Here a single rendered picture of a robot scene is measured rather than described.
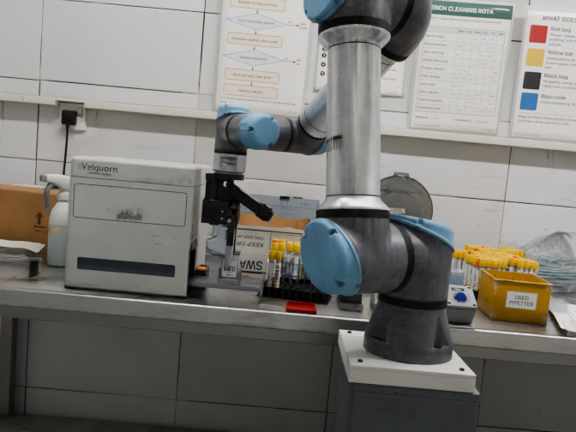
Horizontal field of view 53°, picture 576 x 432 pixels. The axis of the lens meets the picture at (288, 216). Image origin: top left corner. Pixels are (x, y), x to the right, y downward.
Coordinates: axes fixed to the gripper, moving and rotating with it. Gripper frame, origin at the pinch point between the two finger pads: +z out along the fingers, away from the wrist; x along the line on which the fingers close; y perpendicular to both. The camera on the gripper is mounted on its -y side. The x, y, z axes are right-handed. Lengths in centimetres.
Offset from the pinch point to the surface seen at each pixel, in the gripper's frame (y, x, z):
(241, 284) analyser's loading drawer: -2.9, 1.6, 5.0
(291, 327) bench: -15.0, 8.5, 12.2
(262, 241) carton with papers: -6.1, -24.9, -1.5
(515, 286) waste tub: -67, -1, 0
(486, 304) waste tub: -62, -6, 6
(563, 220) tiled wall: -104, -60, -12
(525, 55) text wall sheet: -84, -57, -64
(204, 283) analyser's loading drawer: 5.4, 3.3, 5.2
